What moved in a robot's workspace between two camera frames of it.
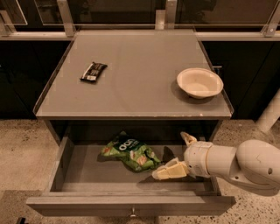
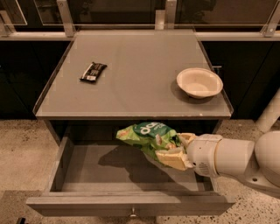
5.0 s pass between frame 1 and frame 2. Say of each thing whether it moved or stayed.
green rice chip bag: moved
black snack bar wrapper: stayed
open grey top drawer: stayed
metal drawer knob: stayed
